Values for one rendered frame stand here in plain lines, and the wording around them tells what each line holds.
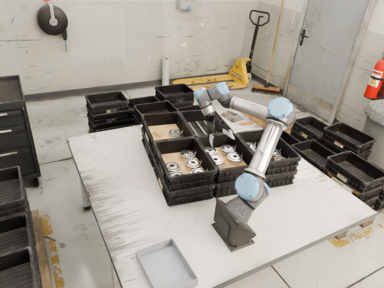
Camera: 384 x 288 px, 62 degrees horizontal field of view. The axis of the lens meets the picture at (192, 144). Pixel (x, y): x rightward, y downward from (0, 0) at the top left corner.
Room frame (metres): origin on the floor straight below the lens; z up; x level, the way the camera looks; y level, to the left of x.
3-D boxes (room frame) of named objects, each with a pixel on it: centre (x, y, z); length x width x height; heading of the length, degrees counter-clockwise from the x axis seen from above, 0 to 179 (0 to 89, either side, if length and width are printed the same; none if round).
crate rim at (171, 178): (1.66, 0.04, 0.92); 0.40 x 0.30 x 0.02; 22
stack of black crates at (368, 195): (2.23, -1.39, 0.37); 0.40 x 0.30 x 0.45; 31
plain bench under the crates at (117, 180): (1.83, -0.11, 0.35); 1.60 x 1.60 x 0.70; 31
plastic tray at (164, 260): (0.99, 0.07, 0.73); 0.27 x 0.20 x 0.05; 32
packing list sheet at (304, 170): (2.01, -0.79, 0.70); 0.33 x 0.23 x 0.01; 31
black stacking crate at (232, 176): (1.77, -0.23, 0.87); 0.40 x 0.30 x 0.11; 22
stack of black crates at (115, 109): (3.12, 0.95, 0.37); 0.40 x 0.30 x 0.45; 121
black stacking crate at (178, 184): (1.66, 0.04, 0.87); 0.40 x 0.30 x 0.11; 22
